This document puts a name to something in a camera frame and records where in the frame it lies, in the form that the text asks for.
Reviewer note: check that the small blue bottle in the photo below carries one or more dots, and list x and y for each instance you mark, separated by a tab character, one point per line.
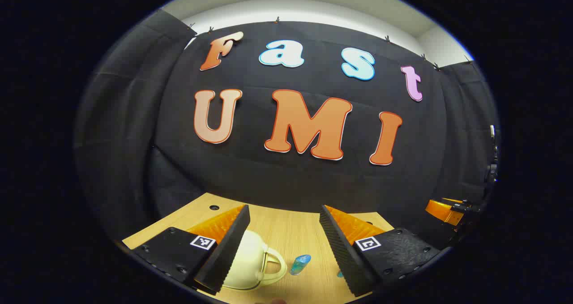
300	264

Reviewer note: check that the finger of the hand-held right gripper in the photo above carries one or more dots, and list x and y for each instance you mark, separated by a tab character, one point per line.
441	211

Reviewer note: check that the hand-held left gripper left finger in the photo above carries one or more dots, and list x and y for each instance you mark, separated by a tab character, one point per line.
228	250

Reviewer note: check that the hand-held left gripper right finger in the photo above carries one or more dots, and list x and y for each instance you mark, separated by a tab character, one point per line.
340	250

